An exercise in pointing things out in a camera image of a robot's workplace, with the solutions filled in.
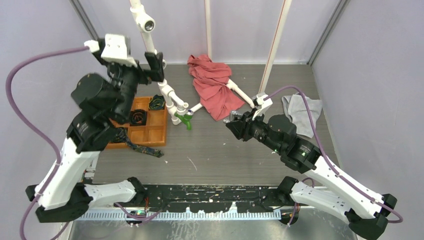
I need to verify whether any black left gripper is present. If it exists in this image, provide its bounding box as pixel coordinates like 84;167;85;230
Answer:
94;51;164;122

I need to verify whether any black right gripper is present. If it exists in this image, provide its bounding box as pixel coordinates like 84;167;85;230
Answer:
226;106;284;154

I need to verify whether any chrome water faucet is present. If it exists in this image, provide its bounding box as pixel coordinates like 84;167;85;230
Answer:
223;110;243;124

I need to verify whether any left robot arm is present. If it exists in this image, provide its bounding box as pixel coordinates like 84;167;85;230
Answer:
25;35;165;223

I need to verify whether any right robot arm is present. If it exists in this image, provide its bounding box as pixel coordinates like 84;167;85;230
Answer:
224;111;397;240

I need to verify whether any rolled green tie in tray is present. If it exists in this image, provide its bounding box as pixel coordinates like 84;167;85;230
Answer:
148;94;166;111

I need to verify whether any grey cloth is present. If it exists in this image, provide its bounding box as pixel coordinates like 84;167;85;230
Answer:
281;93;323;139

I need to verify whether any green plastic faucet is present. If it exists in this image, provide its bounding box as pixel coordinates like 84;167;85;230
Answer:
174;109;194;130

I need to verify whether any red cloth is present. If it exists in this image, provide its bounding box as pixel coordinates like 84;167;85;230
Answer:
187;54;245;121

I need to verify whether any rolled dark red tie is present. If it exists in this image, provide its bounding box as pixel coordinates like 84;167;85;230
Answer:
129;109;148;126

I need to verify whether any orange compartment tray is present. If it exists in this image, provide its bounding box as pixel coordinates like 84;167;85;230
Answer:
106;96;168;149

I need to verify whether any unrolled dark patterned necktie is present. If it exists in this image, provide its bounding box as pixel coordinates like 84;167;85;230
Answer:
109;127;164;158

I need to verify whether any white PVC pipe frame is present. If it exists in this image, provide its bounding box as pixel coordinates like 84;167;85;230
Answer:
129;0;291;130

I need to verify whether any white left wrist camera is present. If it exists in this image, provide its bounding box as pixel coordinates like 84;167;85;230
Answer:
84;33;138;67

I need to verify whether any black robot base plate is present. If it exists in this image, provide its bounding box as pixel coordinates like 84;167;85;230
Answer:
114;184;311;214

